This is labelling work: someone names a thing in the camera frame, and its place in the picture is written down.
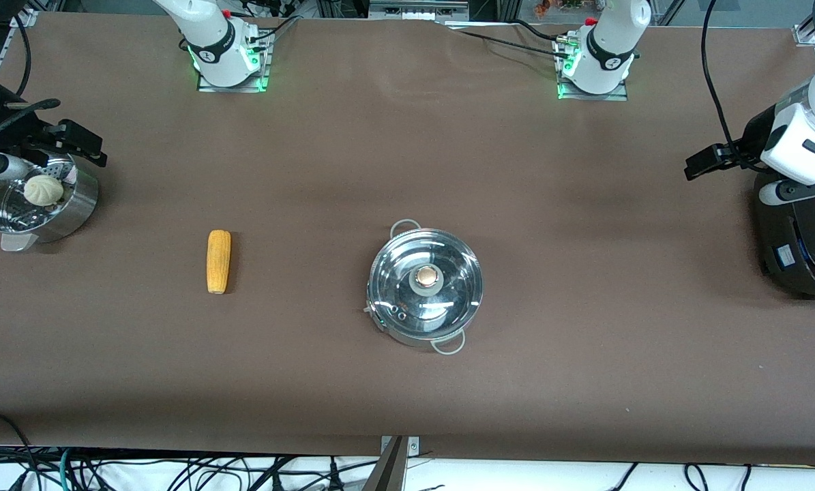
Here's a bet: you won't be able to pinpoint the yellow corn cob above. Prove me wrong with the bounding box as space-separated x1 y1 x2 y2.
207 230 232 295

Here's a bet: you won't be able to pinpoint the glass pot lid with knob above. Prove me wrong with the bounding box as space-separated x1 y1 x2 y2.
368 228 484 340

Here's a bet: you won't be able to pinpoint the stainless steel steamer pot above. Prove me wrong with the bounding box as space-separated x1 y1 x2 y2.
0 153 100 252

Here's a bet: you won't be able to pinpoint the white steamed bun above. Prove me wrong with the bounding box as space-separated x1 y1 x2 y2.
24 175 65 207

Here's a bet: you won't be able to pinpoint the black round appliance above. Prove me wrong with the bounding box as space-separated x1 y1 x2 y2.
753 170 815 303

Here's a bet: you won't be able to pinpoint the grey metal box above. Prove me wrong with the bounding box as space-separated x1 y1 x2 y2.
369 0 471 21

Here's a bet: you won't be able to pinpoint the dark metal bar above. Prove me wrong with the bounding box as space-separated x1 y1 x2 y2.
362 436 409 491

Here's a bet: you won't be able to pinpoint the black cable by aluminium frame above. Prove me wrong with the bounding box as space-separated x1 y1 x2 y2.
10 12 34 98

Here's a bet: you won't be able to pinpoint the black cable to left gripper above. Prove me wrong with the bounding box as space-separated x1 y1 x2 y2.
700 0 762 168

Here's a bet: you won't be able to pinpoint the aluminium frame profile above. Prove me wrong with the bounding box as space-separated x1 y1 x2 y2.
0 10 41 77

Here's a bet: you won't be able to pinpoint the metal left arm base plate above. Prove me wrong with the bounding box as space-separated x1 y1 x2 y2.
556 35 630 102

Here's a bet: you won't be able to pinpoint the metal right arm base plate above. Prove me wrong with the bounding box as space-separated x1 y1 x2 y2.
196 30 271 93

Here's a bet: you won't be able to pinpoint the black cable on table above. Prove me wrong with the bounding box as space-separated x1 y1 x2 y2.
441 19 575 65

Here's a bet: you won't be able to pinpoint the black looped floor cable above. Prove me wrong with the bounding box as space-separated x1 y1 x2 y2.
0 409 43 491

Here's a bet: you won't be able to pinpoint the stainless steel pot grey handles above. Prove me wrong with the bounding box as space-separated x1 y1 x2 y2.
366 218 484 356

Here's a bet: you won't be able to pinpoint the grey metal bracket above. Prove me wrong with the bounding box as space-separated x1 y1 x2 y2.
380 435 421 456

